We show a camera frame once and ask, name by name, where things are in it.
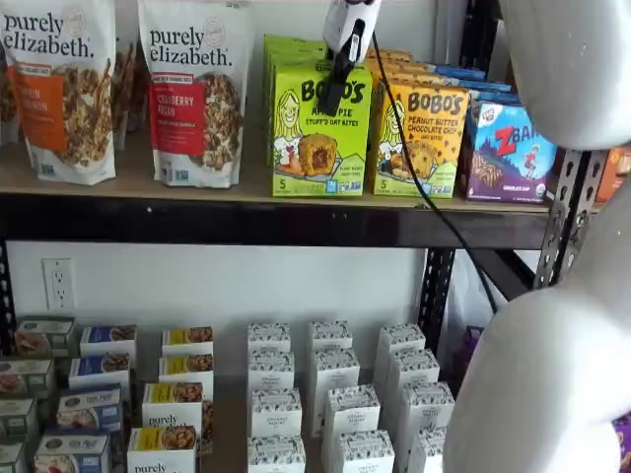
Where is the black shelf beam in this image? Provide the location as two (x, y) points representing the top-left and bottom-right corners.
(0, 191), (551, 248)

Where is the perforated metal shelf upright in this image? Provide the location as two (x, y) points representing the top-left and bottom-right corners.
(534, 146), (608, 291)

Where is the yellow label granola box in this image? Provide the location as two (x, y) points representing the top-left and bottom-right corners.
(158, 353), (215, 396)
(126, 426), (199, 473)
(142, 381), (205, 436)
(161, 325), (215, 359)

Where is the red label granola bag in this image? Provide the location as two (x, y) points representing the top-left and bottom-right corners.
(137, 0), (253, 190)

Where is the blue purple Zbar box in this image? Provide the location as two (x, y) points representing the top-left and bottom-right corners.
(469, 92), (525, 107)
(461, 80), (515, 96)
(432, 63), (487, 83)
(460, 99), (561, 204)

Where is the blue label food box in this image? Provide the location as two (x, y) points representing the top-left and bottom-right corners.
(68, 353), (132, 396)
(56, 386), (125, 436)
(33, 433), (112, 473)
(79, 324), (139, 367)

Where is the green label food box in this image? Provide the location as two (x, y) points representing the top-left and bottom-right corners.
(13, 315), (77, 359)
(0, 440), (27, 473)
(0, 397), (40, 442)
(0, 358), (57, 401)

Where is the green Bobo's apple pie box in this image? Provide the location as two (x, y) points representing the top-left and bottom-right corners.
(263, 34), (327, 51)
(271, 57), (374, 199)
(265, 53), (316, 169)
(264, 45), (324, 62)

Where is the white wall outlet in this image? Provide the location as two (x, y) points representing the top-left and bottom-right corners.
(41, 258), (76, 311)

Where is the black diagonal shelf brace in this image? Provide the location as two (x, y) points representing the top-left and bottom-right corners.
(456, 248), (537, 298)

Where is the orange snack box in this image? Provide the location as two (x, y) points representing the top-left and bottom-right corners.
(594, 146), (631, 204)

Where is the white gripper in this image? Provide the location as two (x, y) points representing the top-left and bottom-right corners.
(321, 0), (382, 114)

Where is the white patterned pastry box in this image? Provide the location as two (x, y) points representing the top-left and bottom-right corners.
(336, 430), (396, 473)
(388, 349), (442, 396)
(246, 350), (297, 396)
(246, 436), (308, 473)
(311, 347), (362, 436)
(408, 427), (449, 473)
(376, 323), (427, 391)
(245, 322), (293, 357)
(307, 319), (354, 354)
(398, 381), (456, 445)
(321, 384), (383, 445)
(250, 388), (304, 440)

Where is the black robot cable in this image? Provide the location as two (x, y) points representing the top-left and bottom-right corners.
(371, 33), (498, 313)

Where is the orange label granola bag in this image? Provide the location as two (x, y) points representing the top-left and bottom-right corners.
(0, 0), (118, 186)

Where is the white granola bag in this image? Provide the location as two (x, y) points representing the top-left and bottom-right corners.
(110, 36), (152, 152)
(0, 48), (22, 147)

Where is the yellow Bobo's peanut butter box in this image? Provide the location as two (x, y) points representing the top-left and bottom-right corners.
(369, 80), (471, 200)
(374, 68), (441, 86)
(369, 56), (431, 74)
(367, 47), (413, 62)

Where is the purple snack box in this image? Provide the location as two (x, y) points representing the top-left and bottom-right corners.
(609, 412), (631, 445)
(461, 323), (488, 377)

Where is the black perforated shelf upright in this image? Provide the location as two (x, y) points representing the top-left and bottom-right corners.
(422, 0), (500, 357)
(0, 240), (16, 357)

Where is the wooden shelf board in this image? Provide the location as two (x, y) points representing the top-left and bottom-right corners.
(0, 128), (607, 216)

